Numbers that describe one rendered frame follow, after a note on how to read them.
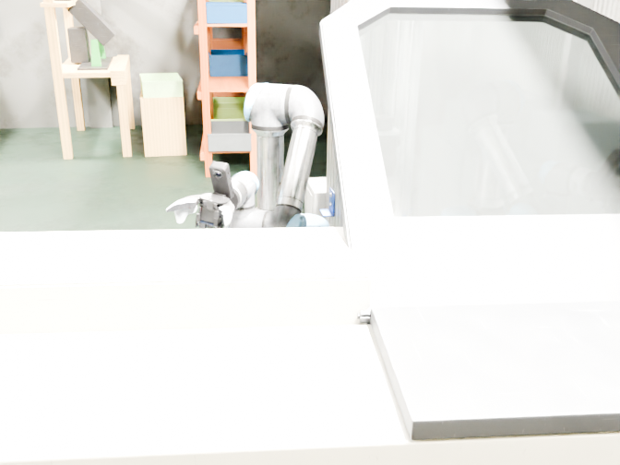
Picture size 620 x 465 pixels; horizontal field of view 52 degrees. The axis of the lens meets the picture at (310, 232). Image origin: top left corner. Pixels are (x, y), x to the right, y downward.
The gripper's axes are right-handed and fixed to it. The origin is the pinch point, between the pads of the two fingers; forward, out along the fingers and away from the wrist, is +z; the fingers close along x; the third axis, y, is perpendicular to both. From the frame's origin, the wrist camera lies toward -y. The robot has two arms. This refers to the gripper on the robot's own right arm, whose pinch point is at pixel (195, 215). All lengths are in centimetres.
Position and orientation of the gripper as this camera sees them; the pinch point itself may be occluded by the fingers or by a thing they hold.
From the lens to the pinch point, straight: 151.7
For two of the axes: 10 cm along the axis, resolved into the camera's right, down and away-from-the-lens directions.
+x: -9.5, -2.4, 1.9
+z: -2.7, 3.5, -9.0
